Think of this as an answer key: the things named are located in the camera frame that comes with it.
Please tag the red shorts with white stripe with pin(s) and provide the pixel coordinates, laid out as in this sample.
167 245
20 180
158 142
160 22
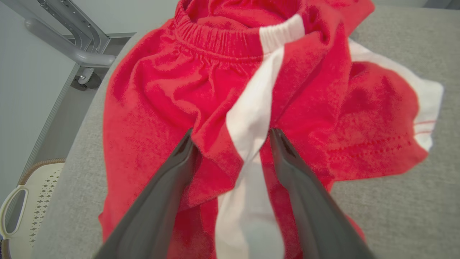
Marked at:
151 108

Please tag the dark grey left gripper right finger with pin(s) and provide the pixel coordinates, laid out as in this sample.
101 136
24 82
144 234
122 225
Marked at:
316 216

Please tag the cream perforated laundry basket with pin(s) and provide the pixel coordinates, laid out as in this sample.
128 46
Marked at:
43 187

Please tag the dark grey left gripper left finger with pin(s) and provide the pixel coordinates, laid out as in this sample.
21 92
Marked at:
151 216

